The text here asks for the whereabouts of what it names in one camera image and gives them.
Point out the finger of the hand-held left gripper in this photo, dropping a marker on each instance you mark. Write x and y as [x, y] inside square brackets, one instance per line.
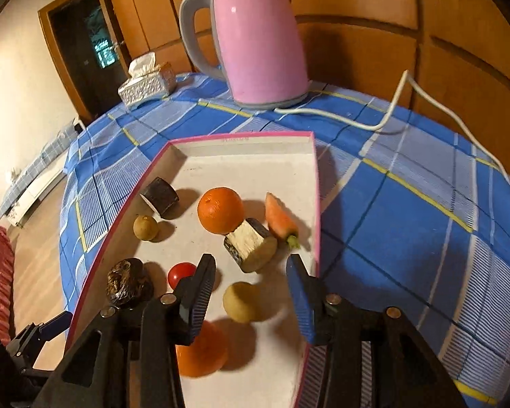
[53, 325]

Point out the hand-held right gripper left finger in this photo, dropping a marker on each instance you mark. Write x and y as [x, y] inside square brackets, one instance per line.
[199, 301]

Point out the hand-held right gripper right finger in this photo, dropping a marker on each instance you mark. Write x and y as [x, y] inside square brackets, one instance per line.
[301, 301]

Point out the red cherry tomato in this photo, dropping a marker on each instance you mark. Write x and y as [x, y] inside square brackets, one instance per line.
[179, 274]

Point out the small tan round fruit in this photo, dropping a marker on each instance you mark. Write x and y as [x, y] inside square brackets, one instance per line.
[145, 228]
[240, 301]

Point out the orange mandarin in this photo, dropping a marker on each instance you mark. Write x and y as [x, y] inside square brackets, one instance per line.
[220, 210]
[208, 352]

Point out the small dark brown root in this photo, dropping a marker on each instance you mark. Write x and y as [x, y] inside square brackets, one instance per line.
[127, 282]

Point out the pale angular cut stem piece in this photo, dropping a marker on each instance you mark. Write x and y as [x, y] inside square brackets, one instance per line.
[250, 244]

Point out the orange carrot piece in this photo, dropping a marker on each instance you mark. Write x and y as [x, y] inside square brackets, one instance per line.
[280, 221]

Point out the dark round cut stem piece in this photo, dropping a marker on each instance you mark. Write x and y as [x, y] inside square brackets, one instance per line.
[163, 195]

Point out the pink-rimmed white tray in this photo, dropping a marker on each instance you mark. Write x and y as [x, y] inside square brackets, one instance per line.
[246, 170]

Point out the blue plaid tablecloth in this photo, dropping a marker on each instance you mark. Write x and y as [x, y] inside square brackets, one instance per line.
[408, 242]

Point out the white sofa with blue cover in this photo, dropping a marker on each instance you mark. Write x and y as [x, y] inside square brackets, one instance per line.
[29, 182]

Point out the silver patterned tissue box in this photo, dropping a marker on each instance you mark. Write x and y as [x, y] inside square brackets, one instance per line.
[146, 87]

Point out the pink electric kettle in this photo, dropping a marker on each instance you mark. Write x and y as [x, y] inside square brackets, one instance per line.
[259, 42]

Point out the dark door with window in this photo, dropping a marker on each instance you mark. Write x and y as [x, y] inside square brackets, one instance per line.
[80, 51]

